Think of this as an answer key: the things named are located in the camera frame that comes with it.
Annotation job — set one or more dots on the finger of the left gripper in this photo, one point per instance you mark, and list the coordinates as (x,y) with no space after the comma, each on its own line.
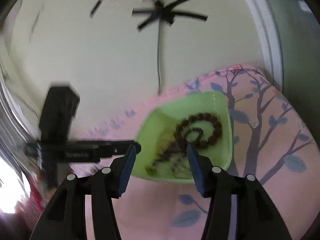
(117,148)

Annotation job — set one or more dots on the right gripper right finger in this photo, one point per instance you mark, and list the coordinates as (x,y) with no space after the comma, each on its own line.
(256,215)

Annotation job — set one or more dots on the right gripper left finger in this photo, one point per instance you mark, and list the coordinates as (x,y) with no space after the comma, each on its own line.
(64,215)

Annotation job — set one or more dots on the green plastic tray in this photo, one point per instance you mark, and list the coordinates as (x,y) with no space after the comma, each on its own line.
(200,119)

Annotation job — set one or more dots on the pink floral bedsheet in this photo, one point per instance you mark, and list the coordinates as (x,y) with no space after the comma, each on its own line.
(267,139)

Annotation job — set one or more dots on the white window frame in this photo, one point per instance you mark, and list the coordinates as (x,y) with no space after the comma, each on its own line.
(269,39)

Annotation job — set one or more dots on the black tape cross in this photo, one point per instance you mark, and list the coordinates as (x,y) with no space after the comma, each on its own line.
(166,13)

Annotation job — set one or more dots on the red patterned sleeve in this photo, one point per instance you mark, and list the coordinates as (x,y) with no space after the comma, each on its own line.
(30,206)

